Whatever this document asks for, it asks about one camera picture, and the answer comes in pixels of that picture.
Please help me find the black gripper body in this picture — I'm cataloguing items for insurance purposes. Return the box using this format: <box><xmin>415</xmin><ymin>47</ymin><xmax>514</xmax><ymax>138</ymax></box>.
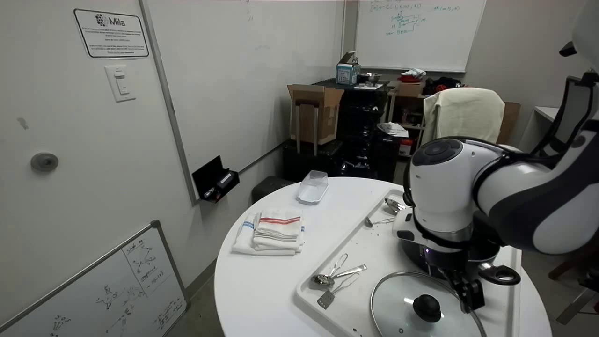
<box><xmin>434</xmin><ymin>238</ymin><xmax>501</xmax><ymax>279</ymax></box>

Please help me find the glass lid with black knob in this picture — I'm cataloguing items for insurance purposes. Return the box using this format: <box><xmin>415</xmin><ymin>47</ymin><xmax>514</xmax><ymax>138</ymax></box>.
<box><xmin>368</xmin><ymin>269</ymin><xmax>490</xmax><ymax>337</ymax></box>

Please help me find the white plastic tray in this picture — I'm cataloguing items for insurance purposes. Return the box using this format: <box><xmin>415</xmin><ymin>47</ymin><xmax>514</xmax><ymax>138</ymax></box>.
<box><xmin>292</xmin><ymin>185</ymin><xmax>524</xmax><ymax>337</ymax></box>

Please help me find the metal tongs utensil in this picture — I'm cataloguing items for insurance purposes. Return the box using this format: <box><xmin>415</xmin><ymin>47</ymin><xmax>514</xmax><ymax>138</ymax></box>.
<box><xmin>312</xmin><ymin>251</ymin><xmax>368</xmax><ymax>292</ymax></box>

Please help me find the small metal spatula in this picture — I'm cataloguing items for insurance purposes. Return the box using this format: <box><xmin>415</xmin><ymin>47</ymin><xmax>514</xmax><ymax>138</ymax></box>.
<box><xmin>314</xmin><ymin>277</ymin><xmax>352</xmax><ymax>311</ymax></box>

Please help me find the chair with cream cover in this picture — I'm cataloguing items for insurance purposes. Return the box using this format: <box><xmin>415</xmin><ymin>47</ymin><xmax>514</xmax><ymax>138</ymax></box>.
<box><xmin>419</xmin><ymin>86</ymin><xmax>507</xmax><ymax>150</ymax></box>

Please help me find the clear plastic container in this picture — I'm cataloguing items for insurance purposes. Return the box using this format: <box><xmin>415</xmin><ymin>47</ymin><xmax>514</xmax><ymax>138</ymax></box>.
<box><xmin>295</xmin><ymin>168</ymin><xmax>329</xmax><ymax>206</ymax></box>

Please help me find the black case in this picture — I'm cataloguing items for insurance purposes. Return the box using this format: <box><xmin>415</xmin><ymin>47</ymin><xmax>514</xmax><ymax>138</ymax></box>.
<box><xmin>280</xmin><ymin>138</ymin><xmax>344</xmax><ymax>183</ymax></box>

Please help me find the red striped white towel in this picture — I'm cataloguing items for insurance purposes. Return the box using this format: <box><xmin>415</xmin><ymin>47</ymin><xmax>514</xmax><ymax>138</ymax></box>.
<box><xmin>252</xmin><ymin>211</ymin><xmax>305</xmax><ymax>243</ymax></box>

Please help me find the blue striped white towel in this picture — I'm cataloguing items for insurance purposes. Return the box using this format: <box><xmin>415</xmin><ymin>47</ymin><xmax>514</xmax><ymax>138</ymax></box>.
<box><xmin>230</xmin><ymin>219</ymin><xmax>307</xmax><ymax>258</ymax></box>

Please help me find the tall cardboard box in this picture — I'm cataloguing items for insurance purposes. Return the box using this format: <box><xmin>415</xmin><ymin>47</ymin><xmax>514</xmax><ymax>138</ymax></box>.
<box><xmin>286</xmin><ymin>82</ymin><xmax>346</xmax><ymax>150</ymax></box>

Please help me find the blue tissue box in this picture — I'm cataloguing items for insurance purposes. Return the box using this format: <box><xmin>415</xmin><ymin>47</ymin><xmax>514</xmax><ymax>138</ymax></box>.
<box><xmin>333</xmin><ymin>50</ymin><xmax>363</xmax><ymax>88</ymax></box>

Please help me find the whiteboard with green writing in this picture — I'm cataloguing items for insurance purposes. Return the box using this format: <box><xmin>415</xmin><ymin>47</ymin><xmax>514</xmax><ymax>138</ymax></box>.
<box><xmin>353</xmin><ymin>0</ymin><xmax>488</xmax><ymax>75</ymax></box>

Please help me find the black eraser holder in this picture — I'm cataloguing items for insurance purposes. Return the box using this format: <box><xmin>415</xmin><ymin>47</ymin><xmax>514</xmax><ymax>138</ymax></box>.
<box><xmin>191</xmin><ymin>153</ymin><xmax>241</xmax><ymax>204</ymax></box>

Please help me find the small whiteboard with drawings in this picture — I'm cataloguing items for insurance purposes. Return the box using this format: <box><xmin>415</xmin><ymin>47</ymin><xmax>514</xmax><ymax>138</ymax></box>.
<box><xmin>0</xmin><ymin>217</ymin><xmax>189</xmax><ymax>337</ymax></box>

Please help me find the black pot with two handles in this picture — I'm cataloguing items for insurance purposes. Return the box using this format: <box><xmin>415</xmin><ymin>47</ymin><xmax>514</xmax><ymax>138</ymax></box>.
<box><xmin>395</xmin><ymin>226</ymin><xmax>522</xmax><ymax>288</ymax></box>

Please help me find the large wall whiteboard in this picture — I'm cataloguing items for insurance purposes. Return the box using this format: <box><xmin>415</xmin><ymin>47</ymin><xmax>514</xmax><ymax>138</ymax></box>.
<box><xmin>136</xmin><ymin>0</ymin><xmax>348</xmax><ymax>204</ymax></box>

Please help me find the white light switch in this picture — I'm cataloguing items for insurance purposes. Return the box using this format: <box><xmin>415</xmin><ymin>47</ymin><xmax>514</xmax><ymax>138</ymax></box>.
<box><xmin>103</xmin><ymin>63</ymin><xmax>138</xmax><ymax>105</ymax></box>

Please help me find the white wall sign plate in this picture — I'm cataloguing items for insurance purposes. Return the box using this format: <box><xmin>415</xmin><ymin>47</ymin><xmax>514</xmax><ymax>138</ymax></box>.
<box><xmin>71</xmin><ymin>5</ymin><xmax>151</xmax><ymax>60</ymax></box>

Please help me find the round grey wall knob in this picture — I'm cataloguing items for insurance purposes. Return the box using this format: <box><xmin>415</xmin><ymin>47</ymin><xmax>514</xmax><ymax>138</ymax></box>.
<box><xmin>28</xmin><ymin>150</ymin><xmax>61</xmax><ymax>174</ymax></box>

